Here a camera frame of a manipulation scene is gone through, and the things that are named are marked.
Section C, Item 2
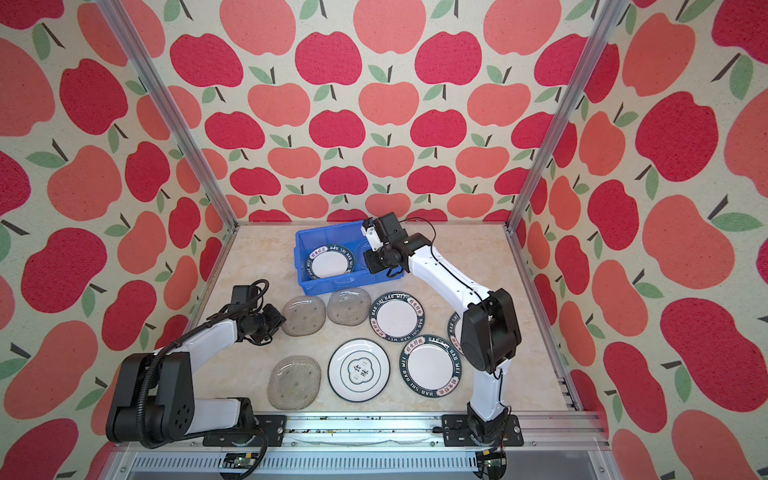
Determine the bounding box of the clear glass plate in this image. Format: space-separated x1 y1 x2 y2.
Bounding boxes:
281 296 326 337
267 355 322 410
326 288 372 326

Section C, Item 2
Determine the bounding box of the clear glass plate front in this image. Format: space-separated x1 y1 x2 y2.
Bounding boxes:
267 355 322 410

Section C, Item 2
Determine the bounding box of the green rim plate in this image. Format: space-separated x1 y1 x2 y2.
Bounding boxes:
399 335 462 398
447 312 463 355
369 291 425 342
304 244 356 280

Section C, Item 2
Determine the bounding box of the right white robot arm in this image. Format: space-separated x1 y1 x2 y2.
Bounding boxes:
361 213 522 447

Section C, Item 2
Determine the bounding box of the blue plastic bin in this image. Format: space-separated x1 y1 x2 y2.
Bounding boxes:
294 221 404 296

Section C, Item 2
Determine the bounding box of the white plate clover pattern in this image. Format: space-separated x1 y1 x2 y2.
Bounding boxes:
327 338 390 403

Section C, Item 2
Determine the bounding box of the green rim plate front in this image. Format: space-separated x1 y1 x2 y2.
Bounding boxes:
399 335 462 398

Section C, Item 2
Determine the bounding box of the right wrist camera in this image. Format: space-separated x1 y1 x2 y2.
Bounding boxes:
361 217 382 251

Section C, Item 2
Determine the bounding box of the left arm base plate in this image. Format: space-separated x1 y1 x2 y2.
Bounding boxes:
203 414 287 448

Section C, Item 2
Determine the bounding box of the left aluminium frame post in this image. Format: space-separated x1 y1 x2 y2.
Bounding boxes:
96 0 239 232

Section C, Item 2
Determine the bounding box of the aluminium frame post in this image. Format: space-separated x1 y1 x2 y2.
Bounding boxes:
96 0 239 232
504 0 629 237

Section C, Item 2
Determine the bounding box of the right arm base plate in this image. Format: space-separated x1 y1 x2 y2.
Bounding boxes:
439 414 524 448

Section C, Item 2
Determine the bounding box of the aluminium front rail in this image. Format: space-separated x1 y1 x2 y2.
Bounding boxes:
95 411 622 479

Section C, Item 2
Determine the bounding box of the right aluminium frame post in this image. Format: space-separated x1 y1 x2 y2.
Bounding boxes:
504 0 629 237

